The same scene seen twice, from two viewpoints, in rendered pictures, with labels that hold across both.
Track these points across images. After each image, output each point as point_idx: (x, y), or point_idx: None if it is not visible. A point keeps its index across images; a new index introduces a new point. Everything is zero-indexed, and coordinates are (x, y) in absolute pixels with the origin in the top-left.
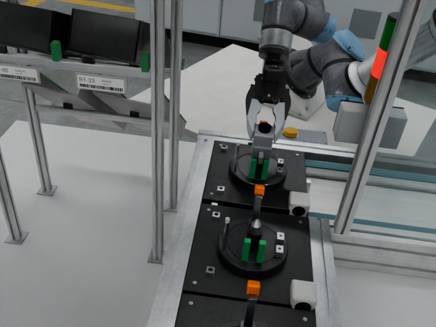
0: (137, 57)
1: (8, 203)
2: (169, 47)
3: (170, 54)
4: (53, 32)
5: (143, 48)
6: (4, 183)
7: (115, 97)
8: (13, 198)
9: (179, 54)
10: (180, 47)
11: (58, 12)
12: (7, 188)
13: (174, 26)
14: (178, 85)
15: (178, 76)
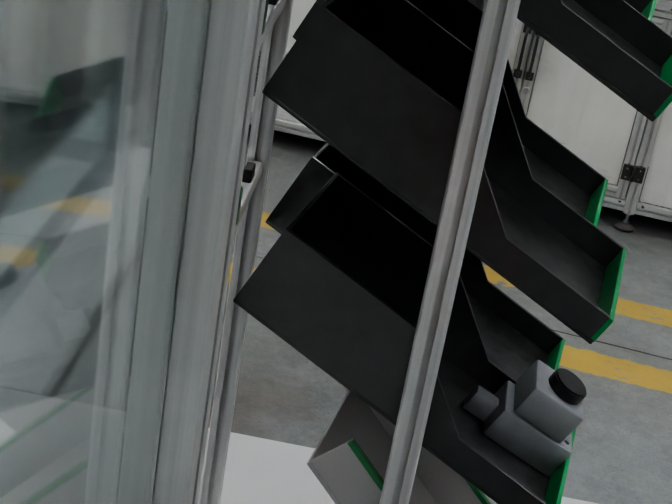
0: (249, 295)
1: (205, 460)
2: (437, 396)
3: (443, 421)
4: (292, 192)
5: (280, 293)
6: (211, 418)
7: (335, 413)
8: (222, 465)
9: (400, 408)
10: (404, 393)
11: (321, 166)
12: (215, 433)
13: (415, 333)
14: (383, 490)
15: (388, 466)
